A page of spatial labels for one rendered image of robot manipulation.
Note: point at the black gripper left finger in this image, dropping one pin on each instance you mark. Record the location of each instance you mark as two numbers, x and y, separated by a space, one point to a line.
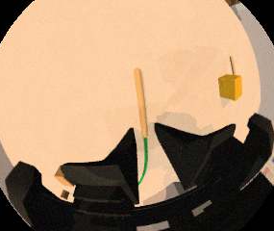
118 168

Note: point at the small tan wooden cylinder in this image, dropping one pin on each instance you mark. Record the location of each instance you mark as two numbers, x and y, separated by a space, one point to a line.
64 194

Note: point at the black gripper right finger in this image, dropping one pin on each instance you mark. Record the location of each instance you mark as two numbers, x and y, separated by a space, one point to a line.
187 152

